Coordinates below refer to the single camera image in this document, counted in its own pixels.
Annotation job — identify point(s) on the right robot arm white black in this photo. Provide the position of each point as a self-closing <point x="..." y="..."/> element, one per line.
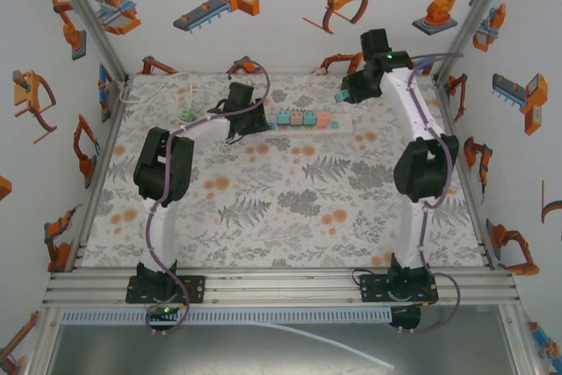
<point x="412" y="234"/>

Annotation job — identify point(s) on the aluminium corner post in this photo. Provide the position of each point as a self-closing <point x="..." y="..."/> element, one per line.
<point x="472" y="19"/>
<point x="90" y="19"/>

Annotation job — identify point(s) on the green plug adapter cube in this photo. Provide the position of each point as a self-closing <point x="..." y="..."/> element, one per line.
<point x="186" y="116"/>

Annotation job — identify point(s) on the floral table mat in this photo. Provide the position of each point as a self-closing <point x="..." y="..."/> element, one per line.
<point x="281" y="199"/>

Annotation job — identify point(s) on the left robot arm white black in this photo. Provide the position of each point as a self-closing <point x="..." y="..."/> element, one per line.
<point x="162" y="234"/>

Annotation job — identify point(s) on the white power strip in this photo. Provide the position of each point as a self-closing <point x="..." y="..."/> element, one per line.
<point x="342" y="127"/>

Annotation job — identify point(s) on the pink plug adapter cube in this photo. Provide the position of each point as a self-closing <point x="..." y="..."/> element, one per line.
<point x="296" y="118"/>
<point x="323" y="120"/>

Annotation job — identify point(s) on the thin white tube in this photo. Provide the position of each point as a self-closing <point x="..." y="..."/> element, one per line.
<point x="386" y="364"/>

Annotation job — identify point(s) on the aluminium front frame rail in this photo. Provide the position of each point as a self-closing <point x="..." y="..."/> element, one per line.
<point x="281" y="287"/>

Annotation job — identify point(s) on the aluminium side rail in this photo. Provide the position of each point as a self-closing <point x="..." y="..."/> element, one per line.
<point x="96" y="173"/>
<point x="466" y="173"/>

